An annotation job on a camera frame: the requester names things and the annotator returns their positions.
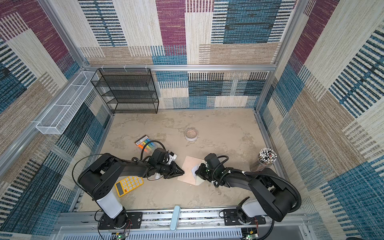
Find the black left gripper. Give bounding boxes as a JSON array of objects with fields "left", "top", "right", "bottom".
[{"left": 155, "top": 161, "right": 184, "bottom": 179}]

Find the pink envelope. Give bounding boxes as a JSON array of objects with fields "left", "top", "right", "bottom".
[{"left": 178, "top": 156, "right": 205, "bottom": 186}]

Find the white letter paper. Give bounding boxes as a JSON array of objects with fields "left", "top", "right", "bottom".
[{"left": 191, "top": 165, "right": 200, "bottom": 179}]

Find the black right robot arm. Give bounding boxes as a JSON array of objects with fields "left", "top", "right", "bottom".
[{"left": 195, "top": 153, "right": 302, "bottom": 222}]

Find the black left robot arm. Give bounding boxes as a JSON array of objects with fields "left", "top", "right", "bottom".
[{"left": 74, "top": 140, "right": 185, "bottom": 220}]

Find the white tape roll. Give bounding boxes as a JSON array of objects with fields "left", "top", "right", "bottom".
[{"left": 185, "top": 128, "right": 199, "bottom": 142}]

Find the colourful marker pack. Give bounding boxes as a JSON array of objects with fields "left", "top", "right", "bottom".
[{"left": 135, "top": 135, "right": 156, "bottom": 153}]

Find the yellow calculator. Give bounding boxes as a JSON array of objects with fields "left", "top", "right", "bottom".
[{"left": 115, "top": 176, "right": 144, "bottom": 197}]

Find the pencil holder with pencils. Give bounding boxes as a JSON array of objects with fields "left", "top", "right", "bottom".
[{"left": 250, "top": 148, "right": 278, "bottom": 172}]

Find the black mesh shelf rack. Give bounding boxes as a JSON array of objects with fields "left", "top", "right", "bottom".
[{"left": 91, "top": 68, "right": 159, "bottom": 114}]

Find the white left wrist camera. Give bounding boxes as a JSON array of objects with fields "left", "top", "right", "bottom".
[{"left": 166, "top": 152, "right": 177, "bottom": 165}]

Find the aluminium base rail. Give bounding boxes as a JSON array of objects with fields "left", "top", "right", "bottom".
[{"left": 50, "top": 207, "right": 316, "bottom": 240}]

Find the light blue handle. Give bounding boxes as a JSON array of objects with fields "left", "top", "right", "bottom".
[{"left": 170, "top": 206, "right": 181, "bottom": 232}]

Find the white wire basket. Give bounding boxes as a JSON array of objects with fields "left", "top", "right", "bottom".
[{"left": 36, "top": 71, "right": 95, "bottom": 135}]

